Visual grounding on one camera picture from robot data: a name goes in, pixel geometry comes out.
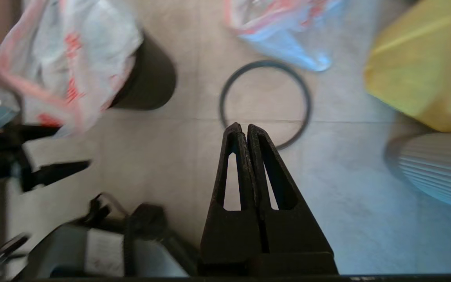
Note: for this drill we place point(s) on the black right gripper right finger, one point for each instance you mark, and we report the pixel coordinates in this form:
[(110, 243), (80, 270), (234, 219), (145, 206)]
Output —
[(296, 239)]

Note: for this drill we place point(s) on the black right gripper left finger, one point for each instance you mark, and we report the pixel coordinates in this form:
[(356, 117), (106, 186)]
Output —
[(229, 235)]

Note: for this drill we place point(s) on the white red-printed plastic bag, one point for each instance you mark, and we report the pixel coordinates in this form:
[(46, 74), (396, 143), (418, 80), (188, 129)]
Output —
[(65, 58)]

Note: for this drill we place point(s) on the red-printed trash bag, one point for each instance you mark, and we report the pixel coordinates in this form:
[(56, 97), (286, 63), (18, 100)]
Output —
[(284, 23)]

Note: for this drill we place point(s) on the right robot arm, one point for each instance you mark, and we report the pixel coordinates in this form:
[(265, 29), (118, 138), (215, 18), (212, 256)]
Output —
[(104, 250)]

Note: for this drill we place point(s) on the black trash bin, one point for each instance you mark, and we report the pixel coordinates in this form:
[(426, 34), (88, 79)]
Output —
[(151, 78)]

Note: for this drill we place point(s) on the yellow fabric tote bag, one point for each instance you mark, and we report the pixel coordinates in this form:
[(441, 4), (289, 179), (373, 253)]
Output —
[(417, 70)]

